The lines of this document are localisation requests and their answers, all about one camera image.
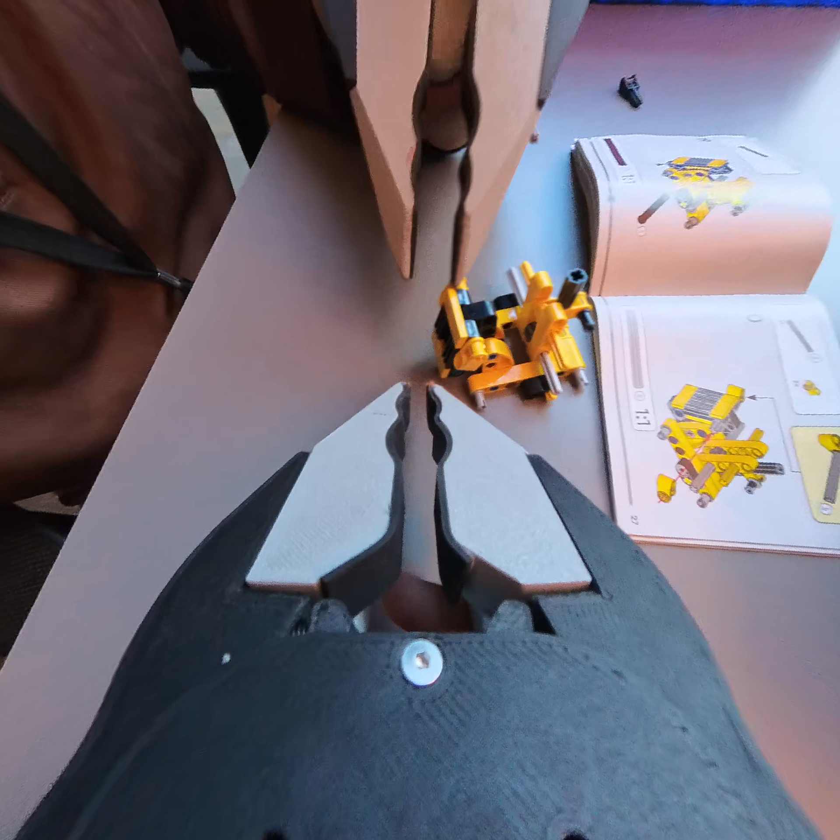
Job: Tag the blue plastic bin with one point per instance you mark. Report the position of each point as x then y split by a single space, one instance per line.
722 2

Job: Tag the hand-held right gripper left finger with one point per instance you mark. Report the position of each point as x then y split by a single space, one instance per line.
328 512

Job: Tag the yellow and black lego model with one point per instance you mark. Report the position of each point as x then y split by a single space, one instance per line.
512 334

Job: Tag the lego instruction booklet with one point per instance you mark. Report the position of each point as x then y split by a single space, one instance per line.
709 341

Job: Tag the small black lego piece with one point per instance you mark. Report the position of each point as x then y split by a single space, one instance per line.
631 92

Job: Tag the person's brown clothing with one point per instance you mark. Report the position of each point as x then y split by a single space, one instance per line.
85 164

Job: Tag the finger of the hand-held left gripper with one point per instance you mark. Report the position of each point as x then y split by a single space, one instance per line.
387 98
505 98

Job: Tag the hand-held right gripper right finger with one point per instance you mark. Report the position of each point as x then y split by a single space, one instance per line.
512 518

